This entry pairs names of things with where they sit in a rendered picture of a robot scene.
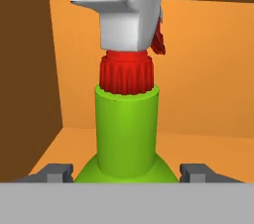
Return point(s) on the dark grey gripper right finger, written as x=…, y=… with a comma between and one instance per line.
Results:
x=195, y=172

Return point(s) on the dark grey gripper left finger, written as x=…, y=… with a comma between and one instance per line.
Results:
x=58, y=172

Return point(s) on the green spray bottle white nozzle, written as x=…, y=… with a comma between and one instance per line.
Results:
x=126, y=129

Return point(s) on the orange wooden cabinet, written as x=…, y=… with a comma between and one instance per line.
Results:
x=205, y=86

